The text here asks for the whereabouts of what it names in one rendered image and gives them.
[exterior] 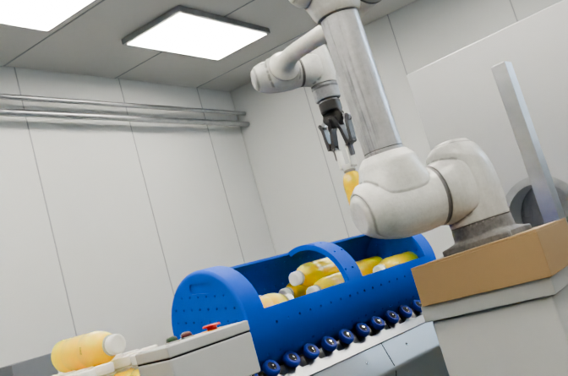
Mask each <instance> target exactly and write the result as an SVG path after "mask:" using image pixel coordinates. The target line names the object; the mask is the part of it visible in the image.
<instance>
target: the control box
mask: <svg viewBox="0 0 568 376"><path fill-rule="evenodd" d="M190 337H191V338H190ZM185 339H186V340H185ZM135 358H136V362H137V364H138V367H139V375H140V376H251V375H253V374H256V373H258V372H260V366H259V361H258V358H257V355H256V351H255V348H254V343H253V339H252V336H251V333H250V330H249V323H248V320H245V321H244V320H243V321H241V322H237V323H234V324H228V325H224V326H221V327H217V329H214V330H210V331H204V332H201V333H198V334H196V335H190V336H187V337H183V338H180V339H178V340H176V341H172V342H168V343H165V345H163V346H158V347H156V348H153V349H150V350H148V351H143V352H139V353H138V354H136V355H135Z"/></svg>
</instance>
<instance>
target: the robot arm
mask: <svg viewBox="0 0 568 376"><path fill-rule="evenodd" d="M289 1H290V3H291V4H293V5H294V6H296V7H297V8H304V9H305V10H306V11H307V12H308V14H309V15H310V16H311V17H312V19H313V20H314V21H315V22H316V23H317V24H318V26H316V27H315V28H314V29H312V30H311V31H310V32H308V33H307V34H305V35H303V36H302V37H300V38H299V39H298V40H296V41H294V42H293V43H292V44H291V45H290V46H288V47H287V48H286V49H285V50H284V51H283V52H278V53H276V54H274V55H273V56H272V57H270V58H268V59H266V60H265V61H264V62H262V63H259V64H257V65H256V66H255V67H254V68H253V70H252V71H251V80H252V84H253V86H254V88H255V89H256V90H257V91H259V92H262V93H270V94H272V93H279V92H285V91H289V90H294V89H296V88H300V87H311V90H312V93H313V96H314V100H315V103H316V104H318V105H319V110H320V113H321V115H322V116H323V123H322V124H321V125H319V126H318V128H319V130H320V132H321V133H322V136H323V139H324V141H325V145H326V148H327V150H328V151H329V152H330V151H331V152H333V153H334V156H335V158H336V161H338V165H339V167H340V171H344V170H343V168H342V166H343V165H346V163H345V161H344V157H343V154H342V151H341V150H339V145H338V139H337V133H336V131H337V129H339V131H340V133H341V136H342V137H343V139H344V141H345V143H346V144H345V149H346V152H347V157H348V160H349V162H350V165H351V166H357V165H358V164H357V162H356V159H355V156H354V155H355V150H354V148H353V144H354V142H356V141H357V138H356V134H355V131H354V127H355V129H356V132H357V135H358V139H359V142H360V144H361V147H362V150H363V155H364V158H365V160H363V161H362V163H361V165H360V167H359V170H358V175H359V180H358V185H357V186H356V187H355V189H353V191H352V195H351V198H350V214H351V217H352V221H353V223H354V225H355V226H356V228H357V229H358V230H359V231H360V232H361V233H362V234H364V235H367V236H369V237H372V238H378V239H401V238H406V237H412V236H416V235H418V234H422V233H425V232H428V231H431V230H433V229H435V228H436V227H439V226H448V225H449V226H450V229H451V230H452V236H453V239H454V242H455V244H454V245H452V246H451V247H449V248H447V249H446V250H445V251H444V252H442V254H443V256H444V257H447V256H450V255H452V254H455V253H460V252H463V251H466V250H468V249H471V248H475V247H479V246H482V245H484V244H487V243H490V242H495V241H498V240H500V239H503V238H506V237H510V236H513V235H515V234H517V233H520V232H524V231H526V230H529V229H532V226H531V224H529V223H528V224H516V223H515V221H514V219H513V217H512V215H511V213H510V210H509V207H508V204H507V201H506V197H505V193H504V190H503V188H502V186H501V183H500V180H499V178H498V176H497V173H496V171H495V169H494V167H493V165H492V163H491V161H490V160H489V158H488V157H487V156H486V154H485V153H484V152H483V150H482V149H481V148H480V147H479V146H478V145H477V144H476V143H475V142H473V141H471V140H469V139H466V138H459V139H452V140H448V141H445V142H443V143H441V144H438V145H436V146H435V147H434V148H433V149H432V150H431V151H430V152H429V155H428V157H427V159H426V164H427V166H425V165H424V164H423V163H422V162H421V161H420V159H419V158H418V156H417V154H416V153H415V152H414V151H412V150H410V149H408V148H407V147H404V146H403V144H402V141H401V137H400V134H399V132H398V129H397V126H396V122H395V119H394V117H393V114H392V111H391V107H390V104H389V102H388V99H387V96H386V93H385V89H384V86H383V84H382V81H381V78H380V74H379V71H378V69H377V66H376V63H375V60H374V56H373V53H372V51H371V48H370V45H369V42H368V39H367V36H366V34H365V31H364V28H363V24H362V21H361V18H363V17H364V16H365V15H366V14H367V13H368V12H369V11H370V10H371V9H372V8H373V7H374V6H375V5H377V4H378V3H379V2H380V1H381V0H289ZM325 43H327V46H328V48H329V51H330V52H329V51H328V49H327V47H326V46H325ZM336 73H337V76H338V79H339V80H340V83H341V87H342V90H343V93H344V96H345V98H346V101H347V105H348V109H349V112H346V113H344V111H343V110H342V105H341V101H340V99H339V98H340V97H341V93H340V91H339V88H338V83H337V82H336ZM343 119H345V123H344V122H343ZM352 122H353V124H354V127H353V124H352ZM345 124H346V125H345ZM326 126H328V129H327V127H326ZM346 127H347V128H346ZM329 132H330V133H329Z"/></svg>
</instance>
